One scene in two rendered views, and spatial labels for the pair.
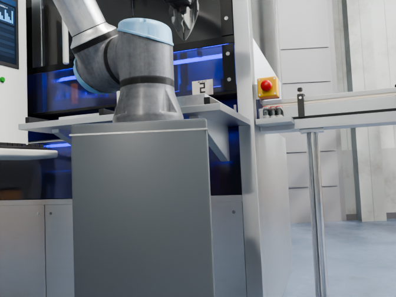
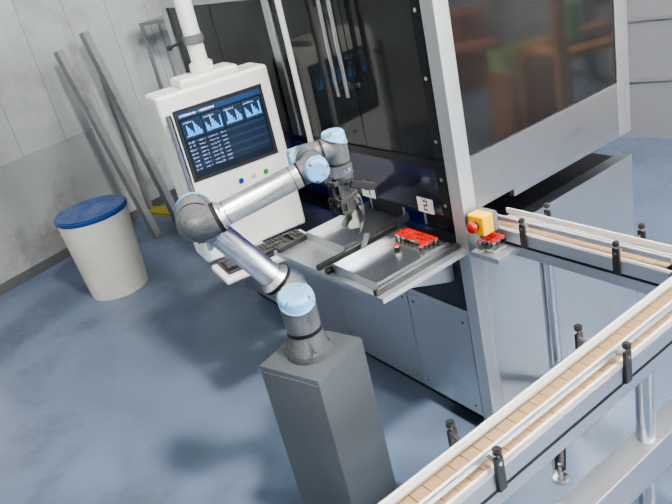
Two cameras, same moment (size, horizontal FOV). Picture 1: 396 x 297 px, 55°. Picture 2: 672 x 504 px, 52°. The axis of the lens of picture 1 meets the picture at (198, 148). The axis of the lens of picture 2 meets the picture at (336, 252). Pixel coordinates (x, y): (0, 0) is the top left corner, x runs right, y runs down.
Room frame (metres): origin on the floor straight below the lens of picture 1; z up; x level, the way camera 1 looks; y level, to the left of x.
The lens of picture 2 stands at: (-0.59, -1.26, 2.03)
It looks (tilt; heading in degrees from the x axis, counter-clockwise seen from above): 25 degrees down; 40
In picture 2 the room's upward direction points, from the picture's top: 13 degrees counter-clockwise
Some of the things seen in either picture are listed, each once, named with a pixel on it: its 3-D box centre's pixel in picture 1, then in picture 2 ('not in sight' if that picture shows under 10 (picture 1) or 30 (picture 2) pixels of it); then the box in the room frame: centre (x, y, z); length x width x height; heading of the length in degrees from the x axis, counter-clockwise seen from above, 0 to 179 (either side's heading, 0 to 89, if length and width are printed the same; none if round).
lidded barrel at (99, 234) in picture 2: not in sight; (105, 248); (1.98, 2.92, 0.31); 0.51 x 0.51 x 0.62
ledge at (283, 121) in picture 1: (276, 122); (497, 249); (1.45, -0.30, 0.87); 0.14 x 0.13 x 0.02; 161
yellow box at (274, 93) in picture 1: (268, 88); (482, 221); (1.41, -0.27, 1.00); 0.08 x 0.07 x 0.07; 161
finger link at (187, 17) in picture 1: (186, 22); (354, 223); (1.08, 0.02, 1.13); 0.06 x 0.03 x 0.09; 161
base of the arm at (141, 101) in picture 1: (148, 105); (307, 338); (0.81, 0.10, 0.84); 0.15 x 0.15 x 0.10
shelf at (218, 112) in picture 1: (145, 125); (371, 248); (1.37, 0.19, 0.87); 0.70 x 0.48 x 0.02; 71
